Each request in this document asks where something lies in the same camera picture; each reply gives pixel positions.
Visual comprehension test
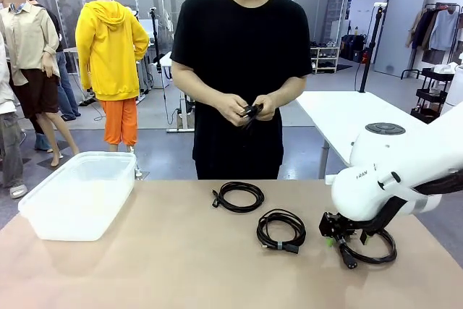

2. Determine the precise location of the beige hanging coat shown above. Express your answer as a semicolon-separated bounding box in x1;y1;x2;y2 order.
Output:
405;10;424;49

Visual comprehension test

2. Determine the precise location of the person in black t-shirt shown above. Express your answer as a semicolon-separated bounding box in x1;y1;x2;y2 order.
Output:
169;0;314;180

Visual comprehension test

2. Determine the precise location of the clear plastic storage bin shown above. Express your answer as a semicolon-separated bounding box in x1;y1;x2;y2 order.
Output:
17;151;137;242

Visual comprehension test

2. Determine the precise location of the mannequin in yellow hoodie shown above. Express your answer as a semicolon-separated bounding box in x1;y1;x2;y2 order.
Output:
75;0;151;154

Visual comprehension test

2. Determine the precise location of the light blue hanging shirt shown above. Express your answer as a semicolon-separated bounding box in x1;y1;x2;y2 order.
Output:
429;9;460;52

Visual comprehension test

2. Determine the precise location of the person's right hand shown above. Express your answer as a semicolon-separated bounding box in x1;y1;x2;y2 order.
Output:
218;93;251;126

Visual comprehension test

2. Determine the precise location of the black pole with white camera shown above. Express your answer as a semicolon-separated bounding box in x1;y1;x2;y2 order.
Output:
357;1;388;93

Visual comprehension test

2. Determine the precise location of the white shoe rack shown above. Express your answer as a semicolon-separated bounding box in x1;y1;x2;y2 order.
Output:
310;46;341;74

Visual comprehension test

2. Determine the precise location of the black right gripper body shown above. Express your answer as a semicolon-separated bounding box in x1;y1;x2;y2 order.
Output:
318;211;362;243

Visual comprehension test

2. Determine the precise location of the thick black power cable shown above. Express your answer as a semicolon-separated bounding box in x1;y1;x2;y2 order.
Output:
238;103;265;132
334;227;398;272

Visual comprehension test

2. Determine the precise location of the black camera tripod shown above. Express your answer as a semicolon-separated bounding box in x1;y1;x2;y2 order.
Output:
150;7;166;75

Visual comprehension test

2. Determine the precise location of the dark navy hanging jacket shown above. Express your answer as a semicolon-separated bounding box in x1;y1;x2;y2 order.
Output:
412;8;437;51

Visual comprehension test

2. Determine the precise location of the person's left forearm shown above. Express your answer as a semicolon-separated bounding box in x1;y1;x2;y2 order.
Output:
267;66;313;109

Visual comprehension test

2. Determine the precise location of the white standing desk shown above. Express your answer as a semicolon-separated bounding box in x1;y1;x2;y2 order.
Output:
158;51;196;133

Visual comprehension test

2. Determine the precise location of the black utility cart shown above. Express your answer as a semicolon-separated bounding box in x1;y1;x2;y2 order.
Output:
410;66;456;124

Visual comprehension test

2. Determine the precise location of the person in white shirt grey trousers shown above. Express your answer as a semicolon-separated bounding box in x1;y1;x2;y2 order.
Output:
0;32;29;200

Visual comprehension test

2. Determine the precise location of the person's right forearm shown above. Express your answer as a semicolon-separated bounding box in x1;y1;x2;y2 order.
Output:
171;61;232;114

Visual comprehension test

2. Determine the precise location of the person's left hand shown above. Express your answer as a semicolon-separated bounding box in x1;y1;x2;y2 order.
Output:
252;93;282;122

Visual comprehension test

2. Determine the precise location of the mannequin in beige shirt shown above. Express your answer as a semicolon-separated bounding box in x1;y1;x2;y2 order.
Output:
0;0;80;169

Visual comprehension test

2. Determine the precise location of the black luggage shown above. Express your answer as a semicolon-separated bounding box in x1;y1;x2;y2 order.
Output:
341;33;367;63

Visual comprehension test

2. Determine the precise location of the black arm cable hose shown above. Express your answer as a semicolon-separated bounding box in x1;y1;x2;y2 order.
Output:
361;169;463;240

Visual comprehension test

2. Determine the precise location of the black cable grey tie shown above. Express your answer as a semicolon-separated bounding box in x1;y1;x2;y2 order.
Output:
255;208;307;255

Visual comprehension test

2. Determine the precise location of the white table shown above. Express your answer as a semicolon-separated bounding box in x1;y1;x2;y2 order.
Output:
294;90;435;179

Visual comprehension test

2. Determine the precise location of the black clothes rack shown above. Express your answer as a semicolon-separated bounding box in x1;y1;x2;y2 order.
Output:
400;3;463;80

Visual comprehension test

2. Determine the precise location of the thin black USB cable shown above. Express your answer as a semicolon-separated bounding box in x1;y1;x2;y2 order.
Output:
211;181;266;213

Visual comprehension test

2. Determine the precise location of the grey partition panel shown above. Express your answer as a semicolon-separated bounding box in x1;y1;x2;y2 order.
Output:
374;0;430;78

